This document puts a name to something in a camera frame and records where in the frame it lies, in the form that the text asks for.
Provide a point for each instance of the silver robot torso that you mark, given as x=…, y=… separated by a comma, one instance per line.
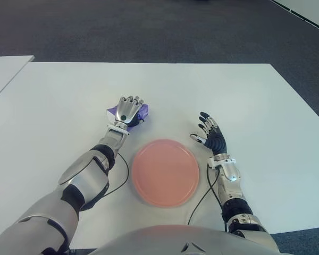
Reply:
x=186, y=241

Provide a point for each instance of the white side table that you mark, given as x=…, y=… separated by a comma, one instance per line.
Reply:
x=5, y=71

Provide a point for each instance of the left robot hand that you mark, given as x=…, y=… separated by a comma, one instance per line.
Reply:
x=127, y=109

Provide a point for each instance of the pink round plate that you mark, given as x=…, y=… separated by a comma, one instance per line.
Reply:
x=165, y=172

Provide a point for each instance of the purple tissue paper pack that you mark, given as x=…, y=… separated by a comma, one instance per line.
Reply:
x=144, y=111

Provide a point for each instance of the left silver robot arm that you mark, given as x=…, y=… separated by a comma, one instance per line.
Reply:
x=77, y=180

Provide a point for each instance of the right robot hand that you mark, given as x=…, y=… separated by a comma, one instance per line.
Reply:
x=216, y=140

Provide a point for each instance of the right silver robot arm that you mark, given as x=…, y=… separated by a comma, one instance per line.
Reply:
x=232, y=188

